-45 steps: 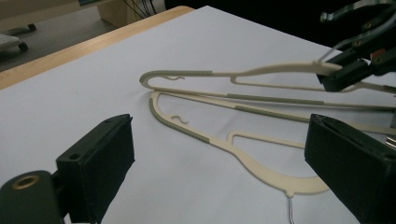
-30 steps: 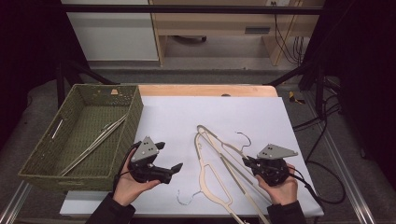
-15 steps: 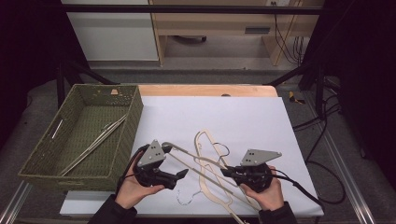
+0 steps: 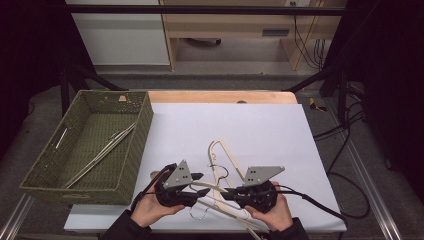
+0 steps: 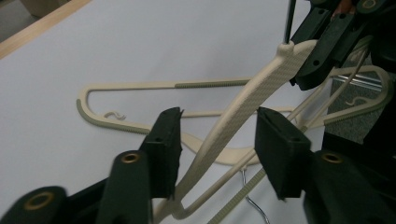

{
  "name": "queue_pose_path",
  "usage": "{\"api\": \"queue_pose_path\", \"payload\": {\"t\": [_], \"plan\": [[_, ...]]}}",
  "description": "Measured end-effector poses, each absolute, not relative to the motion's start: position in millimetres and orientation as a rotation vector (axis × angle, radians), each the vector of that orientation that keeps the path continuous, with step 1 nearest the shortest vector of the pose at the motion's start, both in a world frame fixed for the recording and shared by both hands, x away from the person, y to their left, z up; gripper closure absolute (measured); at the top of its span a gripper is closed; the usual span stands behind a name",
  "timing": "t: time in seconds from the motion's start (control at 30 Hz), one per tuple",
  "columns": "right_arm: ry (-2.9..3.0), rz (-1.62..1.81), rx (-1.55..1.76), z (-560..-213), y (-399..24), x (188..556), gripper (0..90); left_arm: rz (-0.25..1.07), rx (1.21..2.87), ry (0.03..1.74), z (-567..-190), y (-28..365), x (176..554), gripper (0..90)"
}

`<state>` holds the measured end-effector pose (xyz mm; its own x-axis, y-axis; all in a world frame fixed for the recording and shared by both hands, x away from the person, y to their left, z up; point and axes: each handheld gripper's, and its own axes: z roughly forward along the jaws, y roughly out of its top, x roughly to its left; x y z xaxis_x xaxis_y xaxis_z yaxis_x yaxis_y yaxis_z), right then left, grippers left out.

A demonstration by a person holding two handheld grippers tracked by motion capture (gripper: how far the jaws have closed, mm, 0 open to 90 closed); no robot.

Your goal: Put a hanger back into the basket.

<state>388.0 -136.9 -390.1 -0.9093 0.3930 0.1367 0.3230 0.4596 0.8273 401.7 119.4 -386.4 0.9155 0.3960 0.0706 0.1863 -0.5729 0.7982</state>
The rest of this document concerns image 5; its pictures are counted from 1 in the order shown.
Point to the cream hanger with green strips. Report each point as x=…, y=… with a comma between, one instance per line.
x=124, y=85

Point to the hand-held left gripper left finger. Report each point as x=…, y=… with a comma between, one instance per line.
x=165, y=149

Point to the textured cream hanger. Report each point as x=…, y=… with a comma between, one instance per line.
x=243, y=105

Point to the aluminium rail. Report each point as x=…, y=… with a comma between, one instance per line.
x=361, y=82

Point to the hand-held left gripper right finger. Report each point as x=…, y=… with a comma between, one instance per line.
x=281, y=152

